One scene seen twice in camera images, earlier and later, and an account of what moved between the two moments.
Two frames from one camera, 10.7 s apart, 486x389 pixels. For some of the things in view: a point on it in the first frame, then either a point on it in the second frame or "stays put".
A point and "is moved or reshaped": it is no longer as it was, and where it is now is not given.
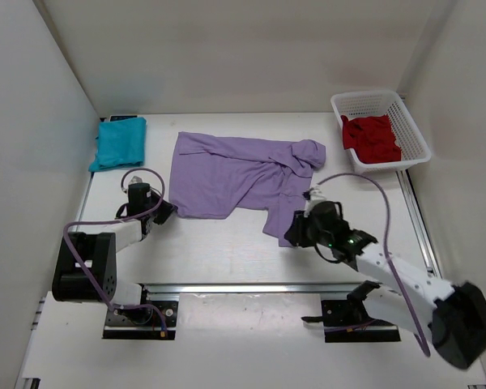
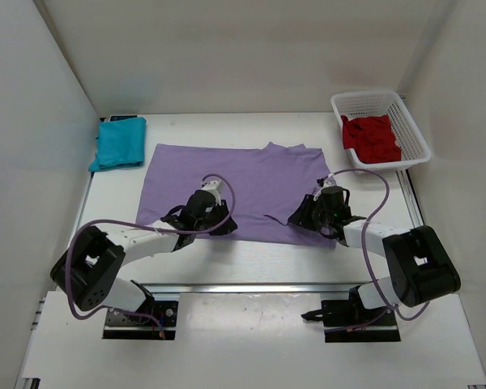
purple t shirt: [214, 177] is moved or reshaped
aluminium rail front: [251, 290] stays put
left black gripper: [168, 208] to [228, 227]
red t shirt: [371, 138] stays put
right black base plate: [347, 321] stays put
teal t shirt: [120, 143] stays put
